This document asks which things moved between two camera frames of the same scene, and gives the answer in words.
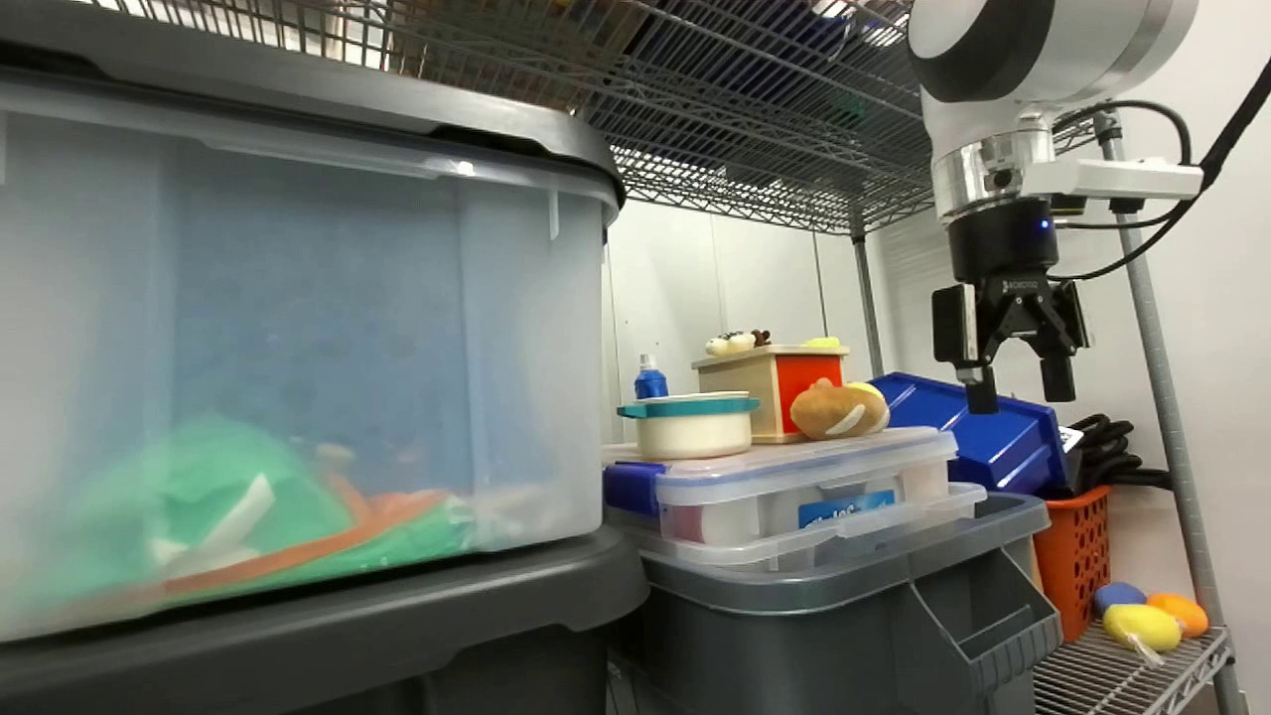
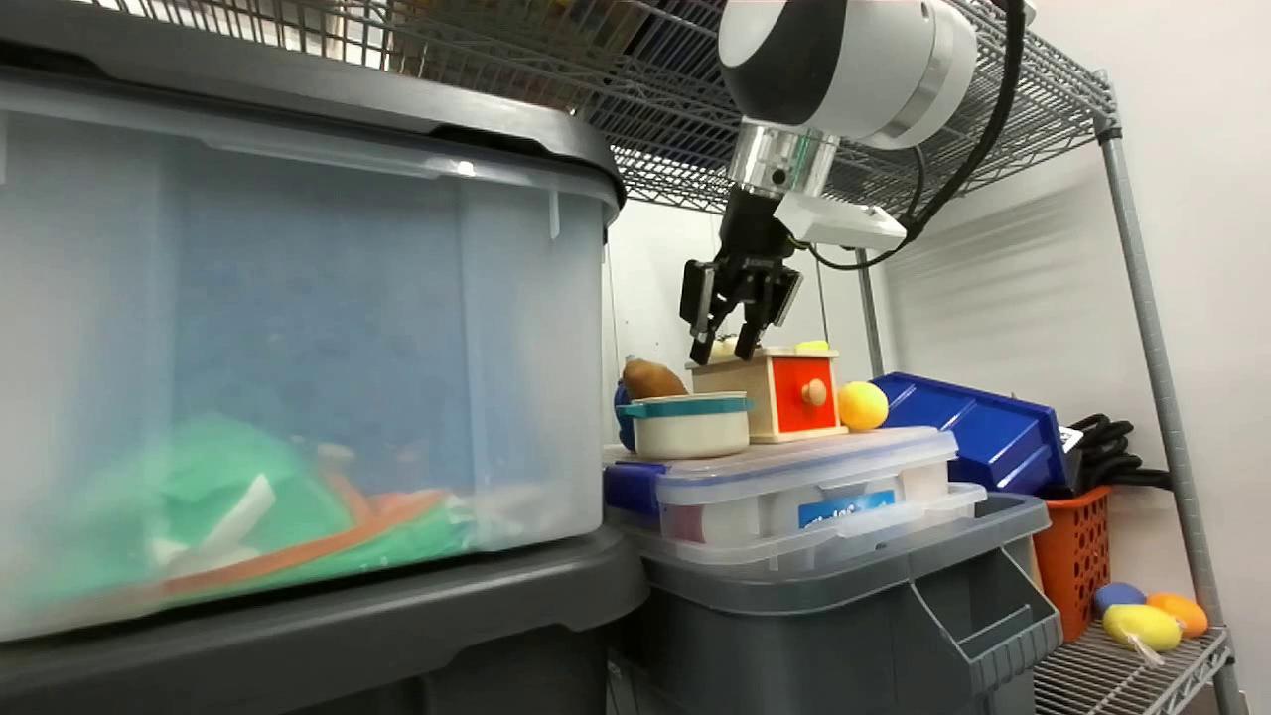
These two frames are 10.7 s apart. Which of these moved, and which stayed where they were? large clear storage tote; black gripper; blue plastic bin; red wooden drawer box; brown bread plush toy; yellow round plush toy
Moved: black gripper; brown bread plush toy
Stayed: large clear storage tote; red wooden drawer box; blue plastic bin; yellow round plush toy
